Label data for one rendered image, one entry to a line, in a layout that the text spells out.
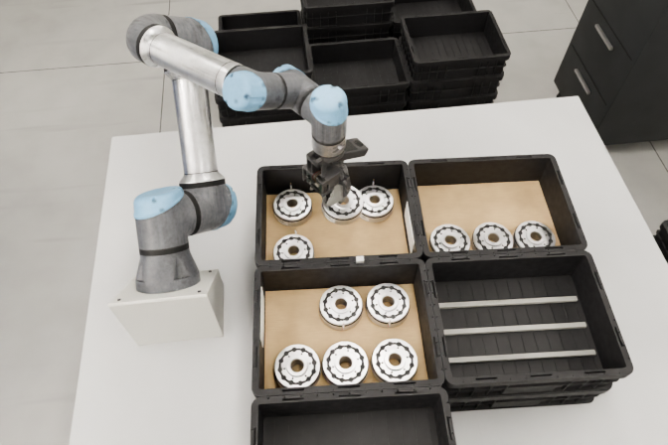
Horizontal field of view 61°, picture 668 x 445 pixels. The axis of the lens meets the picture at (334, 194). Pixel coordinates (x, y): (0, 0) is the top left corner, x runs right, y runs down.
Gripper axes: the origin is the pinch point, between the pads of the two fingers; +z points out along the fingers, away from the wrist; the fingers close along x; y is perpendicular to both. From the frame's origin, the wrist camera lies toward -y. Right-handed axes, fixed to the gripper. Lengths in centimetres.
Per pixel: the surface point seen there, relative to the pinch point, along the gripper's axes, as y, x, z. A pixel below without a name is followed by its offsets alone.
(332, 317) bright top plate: 19.8, 21.4, 9.0
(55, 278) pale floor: 69, -94, 96
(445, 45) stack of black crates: -112, -51, 46
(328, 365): 28.0, 29.3, 8.8
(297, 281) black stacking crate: 20.3, 9.3, 7.9
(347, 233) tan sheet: 0.4, 5.7, 11.9
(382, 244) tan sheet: -4.1, 14.2, 11.8
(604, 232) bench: -62, 50, 24
